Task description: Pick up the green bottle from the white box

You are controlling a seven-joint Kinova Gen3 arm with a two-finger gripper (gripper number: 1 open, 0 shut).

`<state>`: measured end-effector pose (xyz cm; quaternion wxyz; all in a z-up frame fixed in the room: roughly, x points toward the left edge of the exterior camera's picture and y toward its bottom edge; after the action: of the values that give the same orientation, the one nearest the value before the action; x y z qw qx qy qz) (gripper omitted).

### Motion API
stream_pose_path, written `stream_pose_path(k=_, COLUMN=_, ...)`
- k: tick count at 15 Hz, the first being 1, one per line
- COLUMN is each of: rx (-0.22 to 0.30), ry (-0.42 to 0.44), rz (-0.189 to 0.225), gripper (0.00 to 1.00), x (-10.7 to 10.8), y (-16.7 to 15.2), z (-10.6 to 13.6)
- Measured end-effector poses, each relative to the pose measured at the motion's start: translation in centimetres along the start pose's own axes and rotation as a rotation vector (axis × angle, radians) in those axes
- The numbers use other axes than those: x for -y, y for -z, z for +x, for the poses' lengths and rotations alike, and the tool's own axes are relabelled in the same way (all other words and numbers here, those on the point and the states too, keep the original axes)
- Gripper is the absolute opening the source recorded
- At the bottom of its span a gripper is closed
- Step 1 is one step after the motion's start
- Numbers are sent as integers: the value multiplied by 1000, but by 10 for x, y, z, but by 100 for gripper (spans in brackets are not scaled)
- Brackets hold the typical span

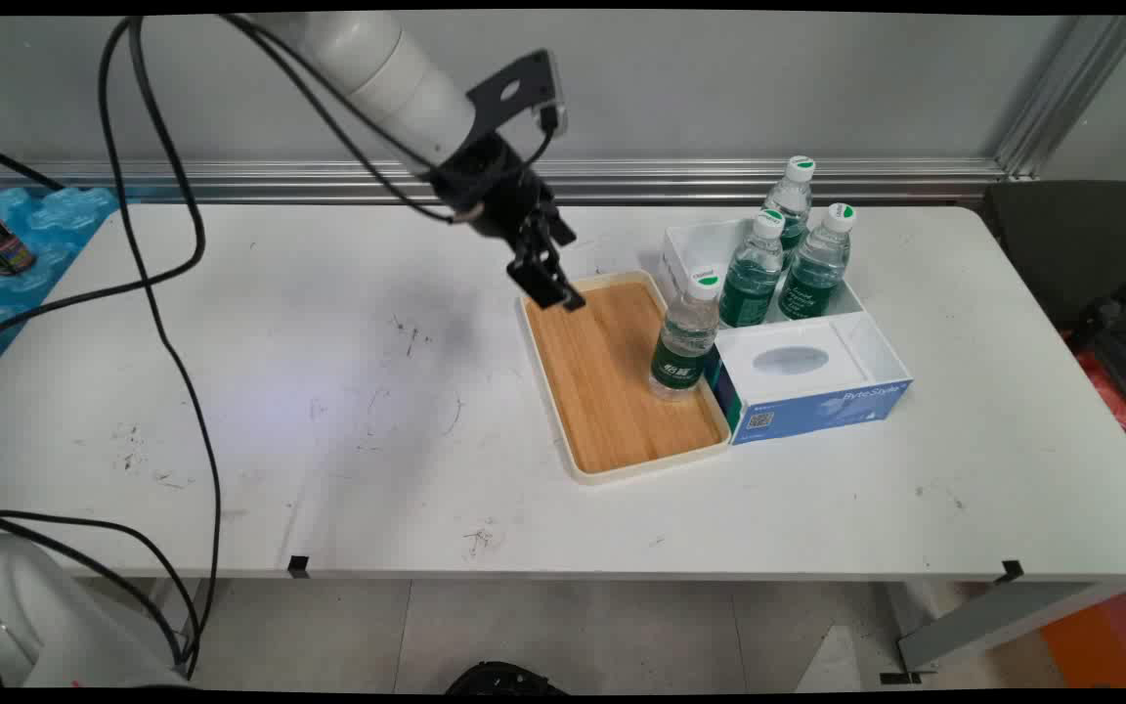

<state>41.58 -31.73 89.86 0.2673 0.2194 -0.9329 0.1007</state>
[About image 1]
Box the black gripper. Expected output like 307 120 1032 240
431 132 587 313

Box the green label water bottle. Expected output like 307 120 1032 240
719 208 787 329
778 202 857 321
648 271 723 402
763 156 816 250

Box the wooden tray with cream rim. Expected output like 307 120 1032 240
517 271 732 486

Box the white and blue storage box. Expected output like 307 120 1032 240
659 217 914 446

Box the black round floor object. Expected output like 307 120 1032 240
446 662 566 695

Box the blue bubble wrap sheet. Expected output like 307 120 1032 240
0 186 124 397

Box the grey table leg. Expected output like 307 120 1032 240
898 582 1111 676

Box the red bag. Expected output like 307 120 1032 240
1071 337 1126 451

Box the orange box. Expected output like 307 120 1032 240
1042 585 1126 687

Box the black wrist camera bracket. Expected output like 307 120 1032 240
468 49 570 138

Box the horizontal aluminium rail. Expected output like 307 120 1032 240
0 158 1009 204

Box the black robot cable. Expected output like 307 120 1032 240
99 15 456 681
0 15 461 358

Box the slanted aluminium post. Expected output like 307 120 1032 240
993 15 1126 182

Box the thin black background cable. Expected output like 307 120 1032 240
0 137 65 193

